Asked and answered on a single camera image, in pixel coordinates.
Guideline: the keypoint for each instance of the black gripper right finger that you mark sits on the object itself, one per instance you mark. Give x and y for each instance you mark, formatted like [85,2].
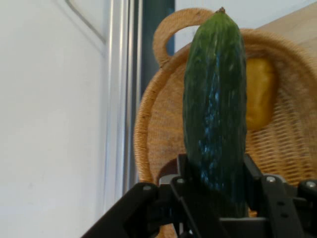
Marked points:
[280,205]

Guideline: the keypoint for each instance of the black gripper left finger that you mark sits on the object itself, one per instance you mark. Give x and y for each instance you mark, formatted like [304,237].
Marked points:
[128,210]

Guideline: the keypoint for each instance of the dark green cucumber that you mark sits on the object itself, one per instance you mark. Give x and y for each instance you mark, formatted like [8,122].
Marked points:
[215,111]

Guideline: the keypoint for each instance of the woven wicker basket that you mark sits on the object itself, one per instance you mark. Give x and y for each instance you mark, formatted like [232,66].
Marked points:
[284,153]

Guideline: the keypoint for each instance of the purple onion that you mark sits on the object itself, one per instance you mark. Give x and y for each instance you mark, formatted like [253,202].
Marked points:
[169,168]

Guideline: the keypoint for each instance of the yellow bell pepper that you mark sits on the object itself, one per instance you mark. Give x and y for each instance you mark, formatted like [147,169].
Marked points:
[260,94]

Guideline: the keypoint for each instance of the aluminium wall rail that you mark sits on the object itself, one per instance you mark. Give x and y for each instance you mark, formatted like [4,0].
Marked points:
[123,99]

